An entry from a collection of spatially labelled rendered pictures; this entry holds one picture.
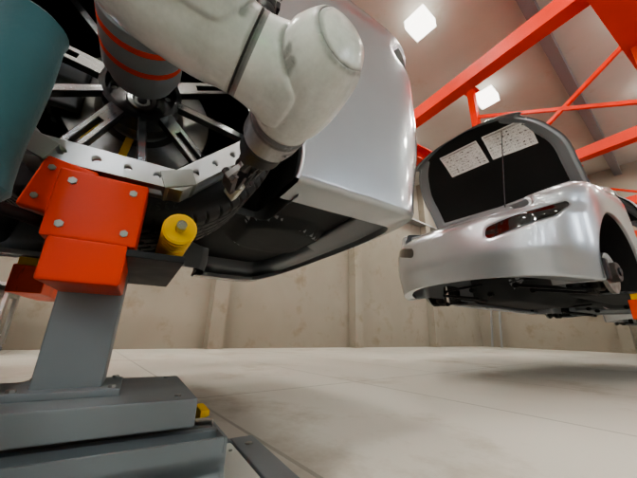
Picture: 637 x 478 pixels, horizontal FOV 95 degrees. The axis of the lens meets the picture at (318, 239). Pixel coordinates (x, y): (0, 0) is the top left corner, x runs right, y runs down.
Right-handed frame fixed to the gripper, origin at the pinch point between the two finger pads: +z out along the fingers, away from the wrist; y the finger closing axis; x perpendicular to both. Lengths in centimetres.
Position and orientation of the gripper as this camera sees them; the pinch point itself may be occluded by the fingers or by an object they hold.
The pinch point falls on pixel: (233, 189)
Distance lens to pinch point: 67.9
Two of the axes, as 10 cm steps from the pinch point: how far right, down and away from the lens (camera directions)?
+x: -5.9, -8.0, -1.2
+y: 6.2, -5.4, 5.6
